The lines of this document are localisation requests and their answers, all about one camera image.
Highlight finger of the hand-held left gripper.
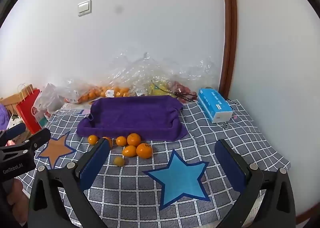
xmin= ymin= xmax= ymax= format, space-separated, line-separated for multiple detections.
xmin=0 ymin=122 xmax=27 ymax=146
xmin=15 ymin=128 xmax=52 ymax=156

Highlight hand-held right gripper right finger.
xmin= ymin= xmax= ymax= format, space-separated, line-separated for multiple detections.
xmin=214 ymin=139 xmax=297 ymax=228

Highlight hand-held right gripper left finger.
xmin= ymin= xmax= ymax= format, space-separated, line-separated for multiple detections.
xmin=27 ymin=138 xmax=110 ymax=228

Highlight mandarin orange with dark stem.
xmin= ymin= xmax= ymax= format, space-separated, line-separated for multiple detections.
xmin=136 ymin=143 xmax=153 ymax=159

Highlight purple towel covered tray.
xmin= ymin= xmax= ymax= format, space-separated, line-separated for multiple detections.
xmin=76 ymin=95 xmax=189 ymax=141

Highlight person's left hand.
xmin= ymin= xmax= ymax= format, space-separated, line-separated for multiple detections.
xmin=7 ymin=178 xmax=30 ymax=227

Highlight white spotted cloth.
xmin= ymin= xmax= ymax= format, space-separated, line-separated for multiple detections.
xmin=6 ymin=114 xmax=23 ymax=131

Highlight purple cloth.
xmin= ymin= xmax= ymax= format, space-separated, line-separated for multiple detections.
xmin=0 ymin=104 xmax=10 ymax=132

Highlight red paper shopping bag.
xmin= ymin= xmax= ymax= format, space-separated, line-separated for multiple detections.
xmin=16 ymin=83 xmax=47 ymax=135

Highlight brown paper bag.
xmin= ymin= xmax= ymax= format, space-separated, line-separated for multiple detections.
xmin=0 ymin=84 xmax=33 ymax=116

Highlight white plastic bag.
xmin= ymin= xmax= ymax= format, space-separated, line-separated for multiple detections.
xmin=34 ymin=83 xmax=65 ymax=121

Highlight pale printed cloth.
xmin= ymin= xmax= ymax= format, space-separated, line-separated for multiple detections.
xmin=56 ymin=102 xmax=93 ymax=116

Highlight grey checked star blanket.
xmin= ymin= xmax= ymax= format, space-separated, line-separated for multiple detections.
xmin=19 ymin=99 xmax=292 ymax=228

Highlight clear bag of oranges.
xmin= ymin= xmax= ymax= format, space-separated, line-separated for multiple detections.
xmin=56 ymin=80 xmax=100 ymax=105
xmin=97 ymin=84 xmax=132 ymax=98

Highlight blue tissue pack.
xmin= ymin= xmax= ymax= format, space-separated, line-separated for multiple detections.
xmin=197 ymin=87 xmax=233 ymax=123

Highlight yellow fruit in clear wrap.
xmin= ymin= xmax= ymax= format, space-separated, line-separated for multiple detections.
xmin=146 ymin=80 xmax=175 ymax=97

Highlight pack of red tomatoes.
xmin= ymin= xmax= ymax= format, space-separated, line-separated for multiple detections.
xmin=170 ymin=80 xmax=198 ymax=105

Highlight clear plastic bags of fruit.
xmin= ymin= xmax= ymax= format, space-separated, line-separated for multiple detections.
xmin=110 ymin=50 xmax=220 ymax=98

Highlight brown wooden door frame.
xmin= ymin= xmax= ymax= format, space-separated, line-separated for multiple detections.
xmin=219 ymin=0 xmax=238 ymax=98

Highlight white light switch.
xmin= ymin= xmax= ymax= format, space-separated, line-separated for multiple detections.
xmin=77 ymin=0 xmax=92 ymax=17

